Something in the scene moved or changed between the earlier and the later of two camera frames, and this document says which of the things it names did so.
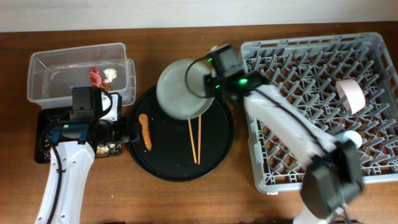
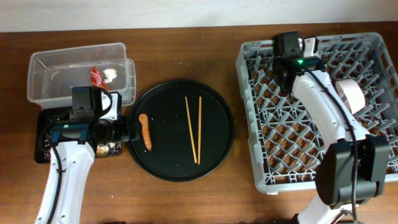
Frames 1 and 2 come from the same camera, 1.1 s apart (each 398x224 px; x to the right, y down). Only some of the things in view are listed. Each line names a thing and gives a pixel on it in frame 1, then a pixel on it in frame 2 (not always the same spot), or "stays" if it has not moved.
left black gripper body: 117,132 stays
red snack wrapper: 96,78 stays
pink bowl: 352,95 stays
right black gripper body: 212,85 -> 276,66
